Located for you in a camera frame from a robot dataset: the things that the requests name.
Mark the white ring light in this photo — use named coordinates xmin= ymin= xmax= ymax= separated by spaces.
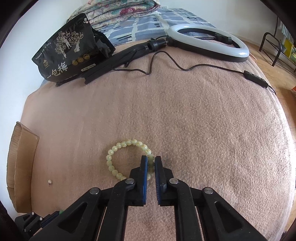
xmin=166 ymin=24 xmax=250 ymax=62

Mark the pale bead bracelet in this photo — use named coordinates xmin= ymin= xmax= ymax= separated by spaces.
xmin=106 ymin=139 xmax=155 ymax=181

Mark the black cable with switch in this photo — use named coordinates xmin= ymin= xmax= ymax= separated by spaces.
xmin=114 ymin=50 xmax=277 ymax=95

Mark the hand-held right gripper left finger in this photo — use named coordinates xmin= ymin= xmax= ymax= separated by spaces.
xmin=30 ymin=156 xmax=148 ymax=241

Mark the black folded tripod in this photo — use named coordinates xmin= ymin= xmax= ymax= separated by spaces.
xmin=55 ymin=38 xmax=176 ymax=87

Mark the striped hanging cloth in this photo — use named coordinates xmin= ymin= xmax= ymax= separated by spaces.
xmin=277 ymin=20 xmax=295 ymax=42

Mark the blue checkered bed sheet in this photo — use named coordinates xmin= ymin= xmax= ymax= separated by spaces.
xmin=92 ymin=8 xmax=218 ymax=43

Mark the black metal shoe rack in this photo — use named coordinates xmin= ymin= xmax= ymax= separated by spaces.
xmin=259 ymin=32 xmax=282 ymax=66

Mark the yellow box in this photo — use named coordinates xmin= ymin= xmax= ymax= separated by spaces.
xmin=283 ymin=38 xmax=295 ymax=58

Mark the black snack bag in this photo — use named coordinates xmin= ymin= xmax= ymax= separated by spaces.
xmin=32 ymin=13 xmax=116 ymax=83

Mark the folded floral quilt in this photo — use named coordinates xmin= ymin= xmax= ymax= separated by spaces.
xmin=69 ymin=0 xmax=161 ymax=26

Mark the cardboard box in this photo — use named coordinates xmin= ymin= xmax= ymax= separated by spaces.
xmin=7 ymin=122 xmax=40 ymax=214

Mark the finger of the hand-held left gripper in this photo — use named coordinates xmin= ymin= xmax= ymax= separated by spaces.
xmin=14 ymin=210 xmax=62 ymax=238

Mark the pink blanket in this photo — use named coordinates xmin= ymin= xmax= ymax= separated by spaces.
xmin=20 ymin=39 xmax=296 ymax=241

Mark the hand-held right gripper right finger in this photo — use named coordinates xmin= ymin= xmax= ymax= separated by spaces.
xmin=154 ymin=156 xmax=269 ymax=241

